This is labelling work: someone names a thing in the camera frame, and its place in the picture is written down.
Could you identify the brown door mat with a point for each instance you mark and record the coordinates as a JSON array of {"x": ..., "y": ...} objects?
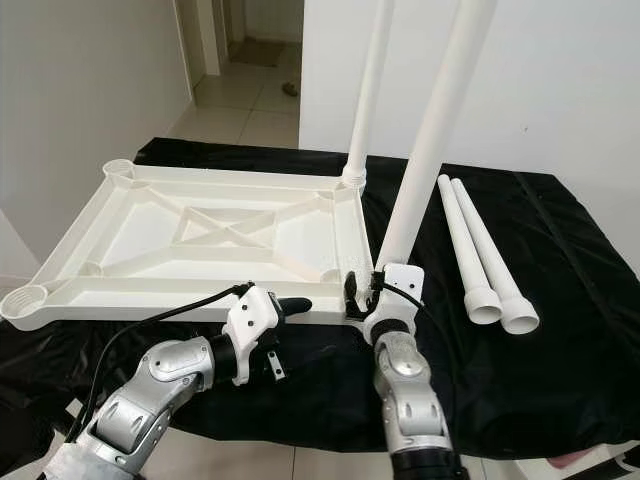
[{"x": 260, "y": 52}]

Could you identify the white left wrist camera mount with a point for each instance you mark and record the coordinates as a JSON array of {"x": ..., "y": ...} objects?
[{"x": 250, "y": 320}]

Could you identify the black table cloth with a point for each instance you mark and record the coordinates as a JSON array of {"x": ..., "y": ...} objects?
[{"x": 580, "y": 380}]

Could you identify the small dark floor object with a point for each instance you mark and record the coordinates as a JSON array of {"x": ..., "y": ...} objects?
[{"x": 291, "y": 90}]

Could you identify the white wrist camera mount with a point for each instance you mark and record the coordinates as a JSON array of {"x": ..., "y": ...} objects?
[
  {"x": 400, "y": 300},
  {"x": 250, "y": 320}
]

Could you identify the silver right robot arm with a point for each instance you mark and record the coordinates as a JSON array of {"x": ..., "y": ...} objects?
[{"x": 410, "y": 390}]

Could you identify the white plastic table top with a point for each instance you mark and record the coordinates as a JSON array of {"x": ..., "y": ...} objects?
[{"x": 120, "y": 240}]

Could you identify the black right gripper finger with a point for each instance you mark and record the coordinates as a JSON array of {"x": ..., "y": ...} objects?
[{"x": 351, "y": 295}]

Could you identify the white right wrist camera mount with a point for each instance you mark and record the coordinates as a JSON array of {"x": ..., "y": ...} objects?
[{"x": 400, "y": 300}]

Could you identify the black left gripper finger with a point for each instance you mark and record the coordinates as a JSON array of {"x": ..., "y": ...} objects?
[{"x": 293, "y": 307}]

